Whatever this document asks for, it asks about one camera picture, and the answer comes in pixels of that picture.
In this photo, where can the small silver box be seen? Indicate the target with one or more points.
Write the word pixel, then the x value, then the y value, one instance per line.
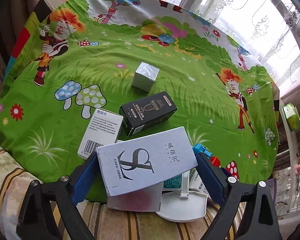
pixel 145 77

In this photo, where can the black box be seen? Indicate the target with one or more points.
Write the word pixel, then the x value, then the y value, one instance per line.
pixel 147 113

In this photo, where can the white box with letter logo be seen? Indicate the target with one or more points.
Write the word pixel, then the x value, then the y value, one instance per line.
pixel 150 160

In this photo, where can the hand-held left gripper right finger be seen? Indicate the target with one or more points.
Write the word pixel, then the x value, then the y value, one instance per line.
pixel 212 177

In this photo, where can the green cartoon printed sheet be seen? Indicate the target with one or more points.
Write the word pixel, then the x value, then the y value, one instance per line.
pixel 115 55

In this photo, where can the white medicine box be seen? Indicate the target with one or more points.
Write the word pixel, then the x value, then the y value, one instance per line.
pixel 100 132
pixel 197 182

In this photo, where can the red plastic toy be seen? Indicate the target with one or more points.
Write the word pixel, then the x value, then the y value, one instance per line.
pixel 215 161

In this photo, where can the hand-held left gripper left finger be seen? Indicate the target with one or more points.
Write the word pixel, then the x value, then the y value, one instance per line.
pixel 87 180

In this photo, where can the blue plastic toy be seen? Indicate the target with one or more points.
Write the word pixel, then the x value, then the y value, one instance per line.
pixel 202 151

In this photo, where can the striped terry towel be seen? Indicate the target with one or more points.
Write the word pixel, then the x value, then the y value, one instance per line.
pixel 10 180

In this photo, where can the green tissue pack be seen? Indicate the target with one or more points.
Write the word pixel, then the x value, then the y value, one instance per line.
pixel 291 117

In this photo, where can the white lace curtain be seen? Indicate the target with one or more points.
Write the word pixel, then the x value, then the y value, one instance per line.
pixel 240 10

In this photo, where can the teal box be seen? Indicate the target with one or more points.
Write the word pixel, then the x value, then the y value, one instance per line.
pixel 176 181

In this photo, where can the white curved shelf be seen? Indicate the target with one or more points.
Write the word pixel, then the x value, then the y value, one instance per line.
pixel 285 142

